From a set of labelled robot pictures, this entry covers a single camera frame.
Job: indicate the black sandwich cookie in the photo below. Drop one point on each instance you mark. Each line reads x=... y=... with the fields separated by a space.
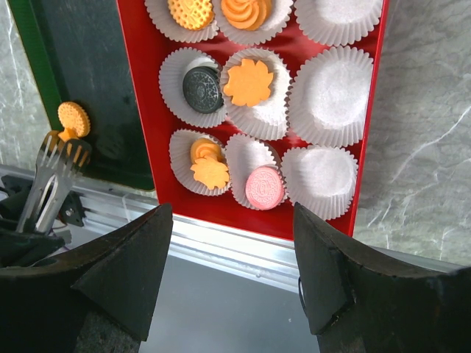
x=201 y=89

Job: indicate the round dotted orange cookie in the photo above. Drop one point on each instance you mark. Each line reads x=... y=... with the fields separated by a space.
x=193 y=15

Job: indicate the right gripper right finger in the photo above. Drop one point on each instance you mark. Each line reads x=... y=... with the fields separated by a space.
x=357 y=299

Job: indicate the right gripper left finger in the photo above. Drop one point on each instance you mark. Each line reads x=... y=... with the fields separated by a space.
x=98 y=297

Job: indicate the orange fish cookie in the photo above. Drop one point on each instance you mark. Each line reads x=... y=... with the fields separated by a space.
x=64 y=139

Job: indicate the round dotted biscuit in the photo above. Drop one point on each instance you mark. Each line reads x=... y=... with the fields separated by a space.
x=72 y=116

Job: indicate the orange flower cookie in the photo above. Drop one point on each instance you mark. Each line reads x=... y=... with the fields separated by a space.
x=249 y=83

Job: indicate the black gold-rimmed tray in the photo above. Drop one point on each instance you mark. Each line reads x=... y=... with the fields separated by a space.
x=76 y=52

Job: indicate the red cookie box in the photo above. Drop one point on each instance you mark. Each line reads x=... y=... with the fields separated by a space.
x=147 y=48

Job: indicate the aluminium front rail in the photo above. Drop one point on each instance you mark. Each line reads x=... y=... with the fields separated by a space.
x=250 y=255

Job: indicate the metal tongs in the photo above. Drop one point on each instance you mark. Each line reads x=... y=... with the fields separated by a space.
x=57 y=166

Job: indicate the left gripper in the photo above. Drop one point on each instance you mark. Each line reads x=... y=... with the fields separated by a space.
x=27 y=248

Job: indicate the pink macaron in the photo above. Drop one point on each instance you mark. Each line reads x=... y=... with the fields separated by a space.
x=264 y=188

